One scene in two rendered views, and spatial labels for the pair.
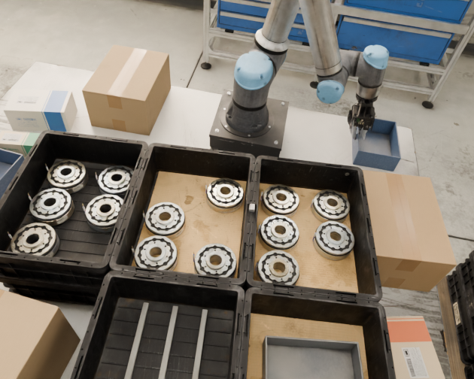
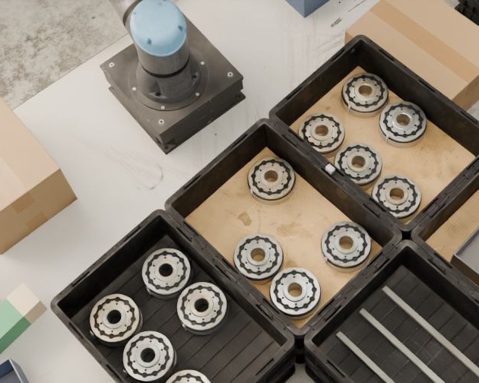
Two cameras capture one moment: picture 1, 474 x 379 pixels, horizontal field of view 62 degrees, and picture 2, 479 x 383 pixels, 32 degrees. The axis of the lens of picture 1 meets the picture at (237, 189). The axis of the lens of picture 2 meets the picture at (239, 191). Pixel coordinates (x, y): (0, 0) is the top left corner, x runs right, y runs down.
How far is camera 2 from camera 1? 0.95 m
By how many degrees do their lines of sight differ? 23
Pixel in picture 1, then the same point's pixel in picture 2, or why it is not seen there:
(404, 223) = (436, 49)
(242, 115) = (177, 80)
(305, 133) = (220, 27)
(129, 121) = (47, 206)
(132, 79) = (6, 157)
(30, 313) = not seen: outside the picture
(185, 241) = (294, 255)
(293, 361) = not seen: outside the picture
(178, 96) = (35, 120)
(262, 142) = (217, 88)
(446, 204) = not seen: outside the picture
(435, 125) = not seen: outside the picture
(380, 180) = (374, 23)
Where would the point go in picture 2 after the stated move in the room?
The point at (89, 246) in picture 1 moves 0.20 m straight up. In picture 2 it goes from (228, 349) to (218, 319)
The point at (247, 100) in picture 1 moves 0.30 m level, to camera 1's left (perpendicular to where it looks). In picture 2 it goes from (177, 62) to (73, 146)
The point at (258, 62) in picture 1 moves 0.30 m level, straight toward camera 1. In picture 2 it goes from (158, 14) to (252, 97)
